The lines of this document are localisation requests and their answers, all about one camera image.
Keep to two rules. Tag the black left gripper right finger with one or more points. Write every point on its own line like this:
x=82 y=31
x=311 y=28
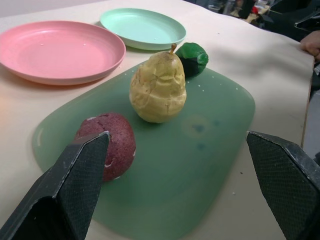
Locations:
x=285 y=180

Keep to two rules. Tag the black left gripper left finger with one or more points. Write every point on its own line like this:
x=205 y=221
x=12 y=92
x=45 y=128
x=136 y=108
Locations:
x=72 y=185

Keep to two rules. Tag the pink plastic plate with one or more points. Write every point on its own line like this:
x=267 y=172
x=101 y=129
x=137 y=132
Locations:
x=58 y=53

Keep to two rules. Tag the green toy vegetable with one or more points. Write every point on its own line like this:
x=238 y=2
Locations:
x=193 y=58

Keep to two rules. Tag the mint green plastic plate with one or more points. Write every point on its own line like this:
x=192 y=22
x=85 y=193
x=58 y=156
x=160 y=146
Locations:
x=142 y=27

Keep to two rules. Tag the bystander bare hand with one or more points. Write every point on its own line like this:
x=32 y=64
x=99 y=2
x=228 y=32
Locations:
x=311 y=45

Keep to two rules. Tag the red foam apple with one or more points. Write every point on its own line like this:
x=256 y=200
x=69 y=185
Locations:
x=120 y=147

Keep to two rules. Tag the green translucent cutting mat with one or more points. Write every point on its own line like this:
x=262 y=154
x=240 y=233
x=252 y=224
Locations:
x=170 y=162

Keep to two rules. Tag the yellow foam pear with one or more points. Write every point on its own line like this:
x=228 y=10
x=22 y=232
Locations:
x=157 y=87

